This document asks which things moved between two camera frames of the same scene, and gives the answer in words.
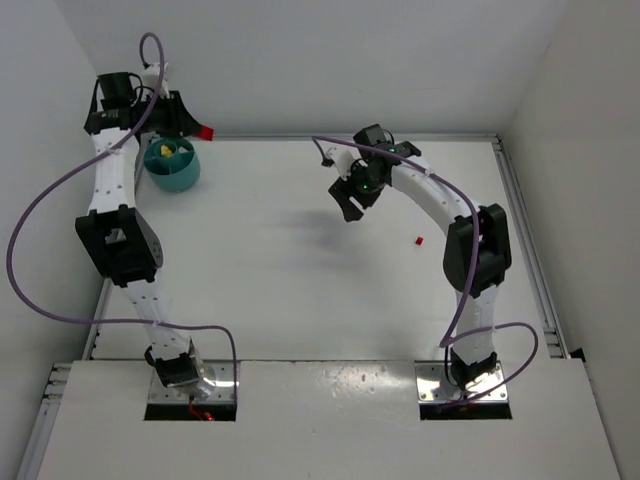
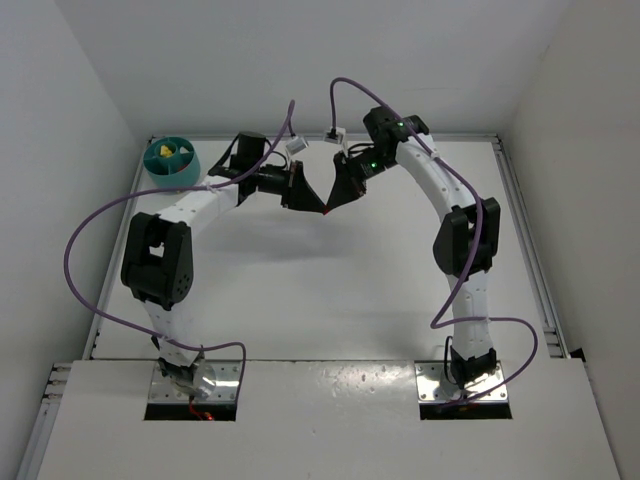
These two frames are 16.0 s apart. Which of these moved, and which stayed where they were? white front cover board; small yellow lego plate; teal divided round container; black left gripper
Moved: black left gripper
Stayed: small yellow lego plate; white front cover board; teal divided round container
